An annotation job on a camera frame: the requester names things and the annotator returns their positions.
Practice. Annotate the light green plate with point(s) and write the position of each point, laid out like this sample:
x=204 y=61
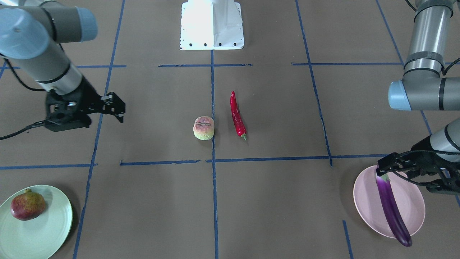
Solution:
x=37 y=238

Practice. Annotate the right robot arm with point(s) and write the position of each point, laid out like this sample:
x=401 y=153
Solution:
x=31 y=34

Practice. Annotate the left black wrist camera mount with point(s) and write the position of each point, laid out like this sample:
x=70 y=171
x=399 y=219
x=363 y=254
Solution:
x=446 y=184

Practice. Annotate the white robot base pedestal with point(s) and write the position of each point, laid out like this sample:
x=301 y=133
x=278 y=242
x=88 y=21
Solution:
x=211 y=25

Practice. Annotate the pink-green peach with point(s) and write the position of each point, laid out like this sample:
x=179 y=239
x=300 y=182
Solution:
x=203 y=128

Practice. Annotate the pink plate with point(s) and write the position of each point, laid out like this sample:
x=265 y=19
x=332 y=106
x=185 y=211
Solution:
x=408 y=198

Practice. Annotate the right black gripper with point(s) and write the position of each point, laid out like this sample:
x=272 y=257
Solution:
x=85 y=96

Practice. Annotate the red chili pepper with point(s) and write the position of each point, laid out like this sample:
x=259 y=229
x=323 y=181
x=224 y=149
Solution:
x=240 y=128

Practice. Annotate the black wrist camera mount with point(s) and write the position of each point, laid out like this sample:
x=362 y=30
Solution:
x=446 y=184
x=65 y=112

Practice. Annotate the purple eggplant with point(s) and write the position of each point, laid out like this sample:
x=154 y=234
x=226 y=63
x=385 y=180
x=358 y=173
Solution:
x=390 y=209

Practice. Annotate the red-yellow pomegranate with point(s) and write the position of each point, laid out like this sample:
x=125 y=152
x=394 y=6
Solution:
x=28 y=205

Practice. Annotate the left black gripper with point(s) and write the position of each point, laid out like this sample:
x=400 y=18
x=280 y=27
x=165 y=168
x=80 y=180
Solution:
x=421 y=159

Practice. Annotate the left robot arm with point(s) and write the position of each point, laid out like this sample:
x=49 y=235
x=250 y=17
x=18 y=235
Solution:
x=424 y=85

